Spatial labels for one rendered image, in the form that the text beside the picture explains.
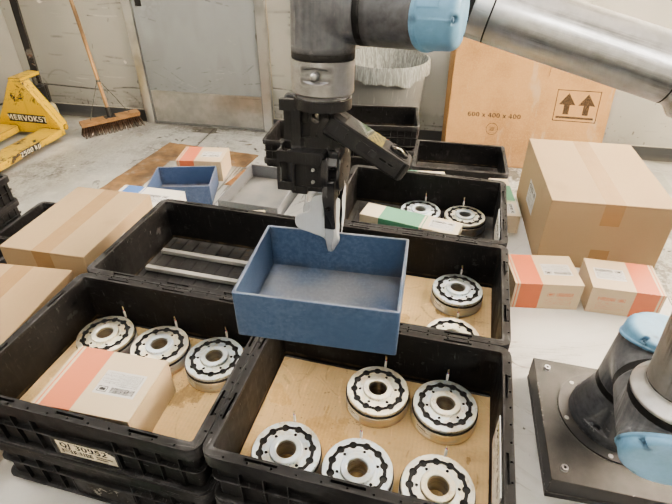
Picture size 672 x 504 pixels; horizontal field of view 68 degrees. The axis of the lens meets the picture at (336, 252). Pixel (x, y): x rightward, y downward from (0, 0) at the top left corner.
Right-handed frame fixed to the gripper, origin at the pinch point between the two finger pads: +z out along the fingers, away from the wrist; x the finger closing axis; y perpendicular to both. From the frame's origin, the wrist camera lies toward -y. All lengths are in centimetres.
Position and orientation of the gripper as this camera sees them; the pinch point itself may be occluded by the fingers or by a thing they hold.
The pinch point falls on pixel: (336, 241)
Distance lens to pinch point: 70.7
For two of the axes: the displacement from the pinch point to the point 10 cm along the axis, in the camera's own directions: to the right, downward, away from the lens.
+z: -0.2, 8.6, 5.0
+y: -9.7, -1.3, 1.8
